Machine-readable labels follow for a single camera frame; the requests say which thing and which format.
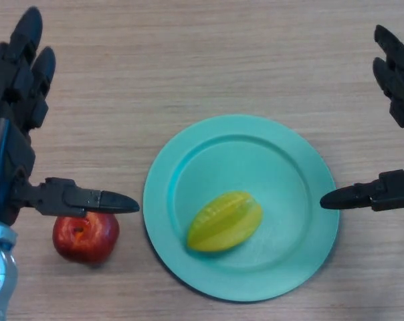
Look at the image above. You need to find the red apple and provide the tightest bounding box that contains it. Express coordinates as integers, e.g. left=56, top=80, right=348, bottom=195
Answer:
left=52, top=213, right=120, bottom=265

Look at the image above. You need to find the yellow starfruit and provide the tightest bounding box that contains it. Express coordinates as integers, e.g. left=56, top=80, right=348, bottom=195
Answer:
left=187, top=190, right=264, bottom=252

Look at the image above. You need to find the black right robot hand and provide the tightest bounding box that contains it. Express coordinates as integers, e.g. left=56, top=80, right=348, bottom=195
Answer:
left=319, top=24, right=404, bottom=212

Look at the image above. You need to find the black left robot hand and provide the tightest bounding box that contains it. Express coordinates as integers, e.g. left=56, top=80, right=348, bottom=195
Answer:
left=0, top=6, right=140, bottom=225

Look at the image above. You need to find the green round plate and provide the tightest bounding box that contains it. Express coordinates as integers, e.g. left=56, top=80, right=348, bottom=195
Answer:
left=142, top=114, right=340, bottom=303

